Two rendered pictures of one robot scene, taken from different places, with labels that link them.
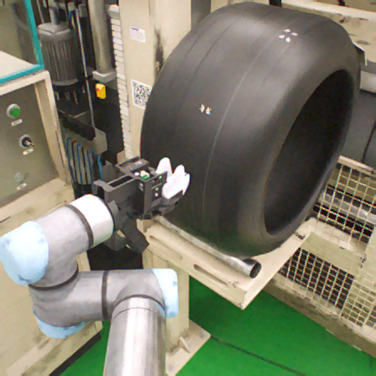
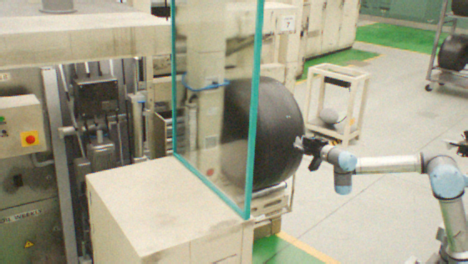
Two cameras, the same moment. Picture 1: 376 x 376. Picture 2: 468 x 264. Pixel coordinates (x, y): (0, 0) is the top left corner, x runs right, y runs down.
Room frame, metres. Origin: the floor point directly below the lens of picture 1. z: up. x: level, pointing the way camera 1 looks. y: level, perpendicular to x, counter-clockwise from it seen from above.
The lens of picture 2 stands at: (0.39, 1.95, 2.11)
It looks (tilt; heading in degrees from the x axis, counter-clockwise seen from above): 24 degrees down; 286
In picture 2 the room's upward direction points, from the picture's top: 3 degrees clockwise
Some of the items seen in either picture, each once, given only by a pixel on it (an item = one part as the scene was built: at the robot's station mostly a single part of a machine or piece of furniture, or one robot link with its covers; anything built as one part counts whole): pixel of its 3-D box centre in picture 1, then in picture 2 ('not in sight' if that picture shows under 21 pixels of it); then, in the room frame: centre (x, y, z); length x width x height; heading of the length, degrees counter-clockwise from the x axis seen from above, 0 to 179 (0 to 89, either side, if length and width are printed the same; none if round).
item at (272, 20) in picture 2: not in sight; (240, 19); (1.06, -0.42, 1.71); 0.61 x 0.25 x 0.15; 49
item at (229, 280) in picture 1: (201, 254); (256, 203); (0.81, -0.04, 0.83); 0.36 x 0.09 x 0.06; 49
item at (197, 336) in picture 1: (169, 336); not in sight; (1.07, 0.07, 0.02); 0.27 x 0.27 x 0.04; 49
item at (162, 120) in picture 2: not in sight; (175, 138); (1.35, -0.22, 1.05); 0.20 x 0.15 x 0.30; 49
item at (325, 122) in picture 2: not in sight; (334, 104); (0.63, -3.11, 0.40); 0.60 x 0.35 x 0.80; 154
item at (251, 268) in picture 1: (202, 239); (258, 192); (0.80, -0.05, 0.90); 0.35 x 0.05 x 0.05; 49
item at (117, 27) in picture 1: (130, 92); not in sight; (1.10, 0.16, 1.19); 0.05 x 0.04 x 0.48; 139
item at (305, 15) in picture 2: not in sight; (277, 42); (1.74, -5.09, 0.62); 0.91 x 0.58 x 1.25; 64
